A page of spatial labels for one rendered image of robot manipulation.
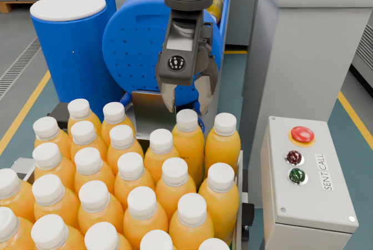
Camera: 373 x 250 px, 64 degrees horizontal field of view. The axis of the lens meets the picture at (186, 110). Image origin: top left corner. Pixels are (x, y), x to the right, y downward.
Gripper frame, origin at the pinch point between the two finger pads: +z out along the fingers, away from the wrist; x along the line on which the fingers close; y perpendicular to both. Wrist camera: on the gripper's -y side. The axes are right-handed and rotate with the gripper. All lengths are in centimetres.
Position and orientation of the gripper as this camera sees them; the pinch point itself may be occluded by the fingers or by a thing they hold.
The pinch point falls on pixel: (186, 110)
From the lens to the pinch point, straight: 53.7
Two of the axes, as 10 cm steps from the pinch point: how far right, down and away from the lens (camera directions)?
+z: 0.0, 7.7, 6.3
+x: -9.9, -1.0, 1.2
